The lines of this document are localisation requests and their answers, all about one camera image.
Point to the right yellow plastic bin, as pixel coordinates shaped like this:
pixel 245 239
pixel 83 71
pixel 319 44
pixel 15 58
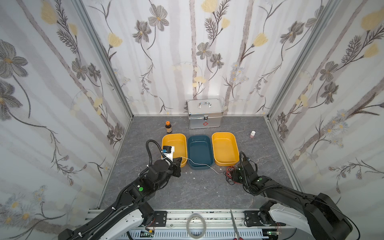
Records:
pixel 225 148

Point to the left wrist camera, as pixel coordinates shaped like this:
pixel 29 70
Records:
pixel 168 152

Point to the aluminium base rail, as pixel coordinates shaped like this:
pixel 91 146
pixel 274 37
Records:
pixel 221 224

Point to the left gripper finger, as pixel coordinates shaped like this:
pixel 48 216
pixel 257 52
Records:
pixel 177 162
pixel 177 172

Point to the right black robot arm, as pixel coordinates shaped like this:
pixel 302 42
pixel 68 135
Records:
pixel 317 215

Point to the small white pink bottle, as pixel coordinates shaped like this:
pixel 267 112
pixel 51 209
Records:
pixel 252 134

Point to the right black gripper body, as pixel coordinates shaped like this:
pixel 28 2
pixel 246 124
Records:
pixel 237 174

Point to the grey tape roll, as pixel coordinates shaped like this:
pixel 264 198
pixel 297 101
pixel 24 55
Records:
pixel 196 226

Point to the left yellow plastic bin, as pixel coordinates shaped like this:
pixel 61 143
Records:
pixel 179 141

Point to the red handled scissors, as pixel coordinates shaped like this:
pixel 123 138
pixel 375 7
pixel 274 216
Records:
pixel 236 232

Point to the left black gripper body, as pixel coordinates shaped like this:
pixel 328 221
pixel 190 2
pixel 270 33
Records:
pixel 176 167

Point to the teal plastic bin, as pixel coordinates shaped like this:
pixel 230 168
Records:
pixel 200 152

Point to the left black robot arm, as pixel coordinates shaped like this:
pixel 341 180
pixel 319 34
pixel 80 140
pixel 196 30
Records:
pixel 131 208

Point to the silver metal case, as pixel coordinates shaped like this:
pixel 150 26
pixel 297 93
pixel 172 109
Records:
pixel 207 113

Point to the brown bottle orange cap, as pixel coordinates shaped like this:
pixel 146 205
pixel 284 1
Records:
pixel 168 127

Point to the yellow plastic bin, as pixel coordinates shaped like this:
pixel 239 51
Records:
pixel 225 148
pixel 179 141

